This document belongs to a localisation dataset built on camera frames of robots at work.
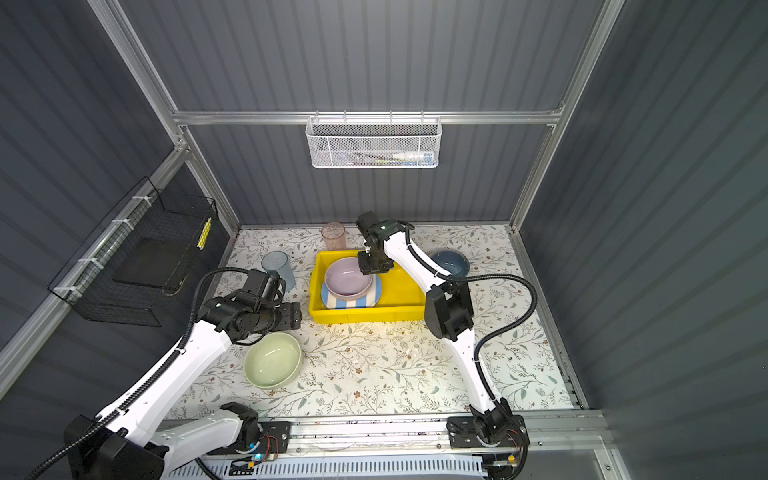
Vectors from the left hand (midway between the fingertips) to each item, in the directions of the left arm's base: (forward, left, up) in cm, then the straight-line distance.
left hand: (288, 316), depth 79 cm
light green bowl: (-6, +8, -15) cm, 18 cm away
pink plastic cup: (+33, -10, -3) cm, 34 cm away
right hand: (+18, -22, -5) cm, 29 cm away
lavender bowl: (+18, -14, -10) cm, 24 cm away
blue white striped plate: (+10, -21, -10) cm, 26 cm away
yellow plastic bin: (+12, -32, -15) cm, 37 cm away
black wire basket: (+13, +35, +14) cm, 40 cm away
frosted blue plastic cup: (+24, +9, -6) cm, 26 cm away
